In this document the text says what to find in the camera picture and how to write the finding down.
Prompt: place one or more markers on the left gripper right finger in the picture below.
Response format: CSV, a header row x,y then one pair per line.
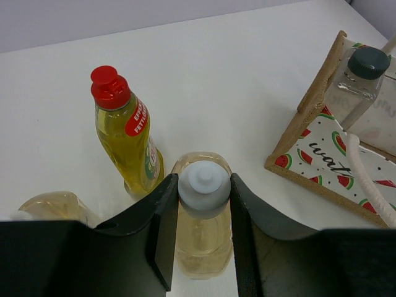
x,y
278,256

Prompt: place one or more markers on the burlap watermelon canvas bag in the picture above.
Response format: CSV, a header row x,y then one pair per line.
x,y
312,153

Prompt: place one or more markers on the pale bottle white cap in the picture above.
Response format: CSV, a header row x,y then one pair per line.
x,y
60,205

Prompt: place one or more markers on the yellow bottle red cap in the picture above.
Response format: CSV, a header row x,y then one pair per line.
x,y
122,123

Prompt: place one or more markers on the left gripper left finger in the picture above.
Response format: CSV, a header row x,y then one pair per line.
x,y
131,254

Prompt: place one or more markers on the yellow bottle white cap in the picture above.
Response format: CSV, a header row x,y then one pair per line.
x,y
203,238

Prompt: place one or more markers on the square bottle grey cap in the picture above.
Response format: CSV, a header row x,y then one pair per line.
x,y
361,94

